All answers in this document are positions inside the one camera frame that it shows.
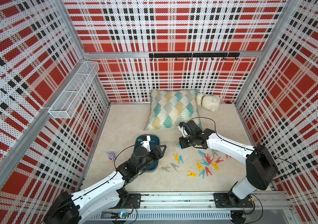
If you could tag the yellow clothespin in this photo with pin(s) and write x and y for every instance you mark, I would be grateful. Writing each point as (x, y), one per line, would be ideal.
(176, 156)
(191, 174)
(200, 167)
(215, 165)

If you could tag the grey clothespin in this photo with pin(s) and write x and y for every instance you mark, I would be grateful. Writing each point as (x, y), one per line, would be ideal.
(166, 169)
(175, 166)
(214, 152)

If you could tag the white wire mesh shelf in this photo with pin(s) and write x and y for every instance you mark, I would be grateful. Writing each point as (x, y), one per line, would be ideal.
(70, 98)

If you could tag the green circuit board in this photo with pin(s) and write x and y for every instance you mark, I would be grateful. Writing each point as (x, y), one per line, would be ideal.
(120, 215)

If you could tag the white plush teddy bear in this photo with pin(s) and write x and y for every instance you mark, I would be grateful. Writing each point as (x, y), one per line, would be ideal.
(208, 102)

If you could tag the purple small toy figure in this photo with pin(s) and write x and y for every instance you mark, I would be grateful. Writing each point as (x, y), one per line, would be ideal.
(111, 156)

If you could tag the red clothespin front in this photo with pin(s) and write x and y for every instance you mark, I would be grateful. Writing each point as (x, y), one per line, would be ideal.
(207, 171)

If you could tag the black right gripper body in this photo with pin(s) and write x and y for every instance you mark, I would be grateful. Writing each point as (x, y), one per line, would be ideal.
(187, 142)

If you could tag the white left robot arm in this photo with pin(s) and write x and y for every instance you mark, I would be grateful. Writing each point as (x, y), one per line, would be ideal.
(78, 207)

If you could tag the teal clothespin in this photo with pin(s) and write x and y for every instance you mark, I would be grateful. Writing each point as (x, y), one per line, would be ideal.
(180, 159)
(202, 174)
(202, 153)

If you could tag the yellow clothespin front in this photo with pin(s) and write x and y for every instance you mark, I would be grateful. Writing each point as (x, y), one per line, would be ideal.
(191, 174)

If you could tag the patterned teal gold pillow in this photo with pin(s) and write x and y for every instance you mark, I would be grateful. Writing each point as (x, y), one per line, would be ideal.
(169, 108)

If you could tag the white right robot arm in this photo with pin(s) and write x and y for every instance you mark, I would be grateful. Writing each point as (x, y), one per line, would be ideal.
(260, 165)

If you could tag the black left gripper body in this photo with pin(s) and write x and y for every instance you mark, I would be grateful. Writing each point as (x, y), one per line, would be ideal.
(152, 156)

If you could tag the black wall hook rail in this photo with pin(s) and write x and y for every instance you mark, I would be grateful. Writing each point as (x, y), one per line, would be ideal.
(223, 55)

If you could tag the teal clothespin front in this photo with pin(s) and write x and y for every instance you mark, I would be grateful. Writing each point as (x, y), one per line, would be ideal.
(202, 174)

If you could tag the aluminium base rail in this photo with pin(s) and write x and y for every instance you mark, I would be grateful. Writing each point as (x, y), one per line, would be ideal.
(267, 207)

